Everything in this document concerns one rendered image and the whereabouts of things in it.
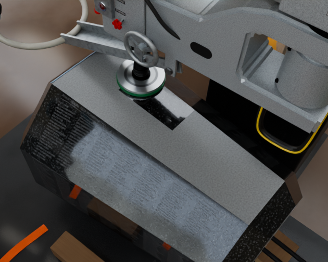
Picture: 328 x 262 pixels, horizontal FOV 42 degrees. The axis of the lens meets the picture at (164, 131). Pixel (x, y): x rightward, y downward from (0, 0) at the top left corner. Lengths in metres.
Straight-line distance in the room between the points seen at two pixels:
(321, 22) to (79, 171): 1.18
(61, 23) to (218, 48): 2.29
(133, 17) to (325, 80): 0.67
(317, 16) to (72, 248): 1.69
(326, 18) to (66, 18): 2.68
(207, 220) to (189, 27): 0.72
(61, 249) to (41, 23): 1.88
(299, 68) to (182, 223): 0.76
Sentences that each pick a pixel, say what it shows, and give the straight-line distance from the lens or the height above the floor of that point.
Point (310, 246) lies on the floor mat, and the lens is 2.58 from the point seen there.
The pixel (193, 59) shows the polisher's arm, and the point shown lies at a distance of 1.45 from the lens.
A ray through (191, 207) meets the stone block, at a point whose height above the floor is 0.80.
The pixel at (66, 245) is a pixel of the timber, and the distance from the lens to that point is 2.32.
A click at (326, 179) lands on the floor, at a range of 2.82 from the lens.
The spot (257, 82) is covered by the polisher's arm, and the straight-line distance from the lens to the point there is 1.39.
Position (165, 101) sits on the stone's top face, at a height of 0.86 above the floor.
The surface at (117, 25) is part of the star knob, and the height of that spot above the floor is 1.28.
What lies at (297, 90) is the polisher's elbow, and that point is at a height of 1.35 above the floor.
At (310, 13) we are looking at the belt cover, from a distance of 1.10.
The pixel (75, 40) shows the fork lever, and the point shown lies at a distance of 1.98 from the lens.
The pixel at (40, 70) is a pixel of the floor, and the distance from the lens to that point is 3.18.
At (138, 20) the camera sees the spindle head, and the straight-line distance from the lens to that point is 1.49.
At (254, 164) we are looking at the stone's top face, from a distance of 1.71.
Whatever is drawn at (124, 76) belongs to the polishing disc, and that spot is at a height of 0.89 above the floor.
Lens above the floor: 2.30
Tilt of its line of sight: 56 degrees down
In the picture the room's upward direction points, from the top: 4 degrees clockwise
